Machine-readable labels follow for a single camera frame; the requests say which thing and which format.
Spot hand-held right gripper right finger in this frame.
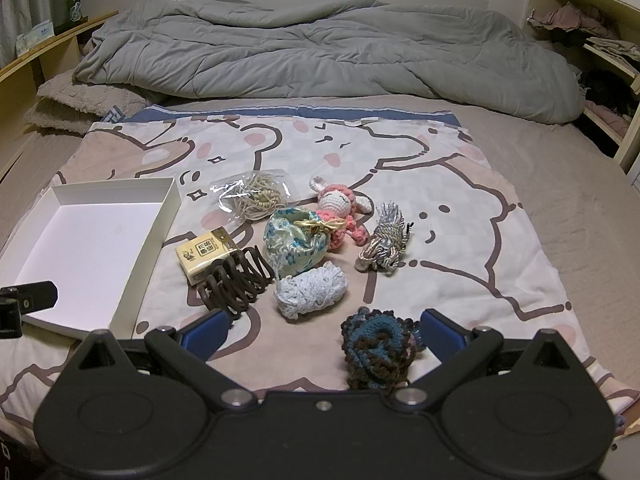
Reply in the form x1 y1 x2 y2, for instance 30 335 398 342
391 308 577 411

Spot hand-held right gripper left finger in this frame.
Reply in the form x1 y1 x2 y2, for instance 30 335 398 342
75 308 263 413

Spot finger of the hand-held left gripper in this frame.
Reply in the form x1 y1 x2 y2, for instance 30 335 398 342
0 281 57 312
0 310 24 339

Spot white cardboard box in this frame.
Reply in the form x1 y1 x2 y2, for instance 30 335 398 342
0 176 181 342

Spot grey gold tassel cord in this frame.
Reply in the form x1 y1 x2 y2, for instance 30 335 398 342
355 202 416 275

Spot floral brocade drawstring pouch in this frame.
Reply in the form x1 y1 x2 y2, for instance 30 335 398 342
263 206 349 279

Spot brown hair claw clip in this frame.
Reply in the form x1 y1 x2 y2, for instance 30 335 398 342
197 246 275 322

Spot small yellow card box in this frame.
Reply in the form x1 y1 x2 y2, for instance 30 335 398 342
175 227 239 285

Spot white blue crochet piece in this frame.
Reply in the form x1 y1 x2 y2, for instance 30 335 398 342
274 261 348 320

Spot bear printed blanket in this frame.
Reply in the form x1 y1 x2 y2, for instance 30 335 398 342
0 105 626 428

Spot pink crochet doll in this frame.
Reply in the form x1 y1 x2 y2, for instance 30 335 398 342
309 175 375 247

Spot beige bed sheet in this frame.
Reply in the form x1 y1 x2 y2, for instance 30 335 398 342
0 95 640 391

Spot beige fleece blanket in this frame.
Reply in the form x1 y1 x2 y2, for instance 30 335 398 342
24 69 151 137

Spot wooden bedside shelf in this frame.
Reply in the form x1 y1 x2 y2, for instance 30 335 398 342
0 10 121 173

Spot tissue pack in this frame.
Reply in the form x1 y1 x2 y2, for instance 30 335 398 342
15 20 56 57

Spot white slatted panel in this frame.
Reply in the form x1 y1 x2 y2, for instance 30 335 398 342
626 125 640 183

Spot pink folded cloth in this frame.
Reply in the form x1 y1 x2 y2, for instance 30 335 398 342
585 100 632 137

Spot white curtain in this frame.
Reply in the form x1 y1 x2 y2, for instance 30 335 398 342
0 0 53 68

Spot grey duvet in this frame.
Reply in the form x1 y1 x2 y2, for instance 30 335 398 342
74 0 585 125

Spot dark clothes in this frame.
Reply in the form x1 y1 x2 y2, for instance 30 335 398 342
577 67 640 116

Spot beige folded cloth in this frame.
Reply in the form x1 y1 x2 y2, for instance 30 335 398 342
585 35 640 64

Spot mauve crumpled cloth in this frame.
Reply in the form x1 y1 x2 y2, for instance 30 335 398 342
527 2 609 36

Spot cream open shelf unit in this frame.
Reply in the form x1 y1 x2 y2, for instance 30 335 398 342
522 0 640 176

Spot clear bag of beige cord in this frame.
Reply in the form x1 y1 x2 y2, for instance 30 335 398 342
209 167 296 224

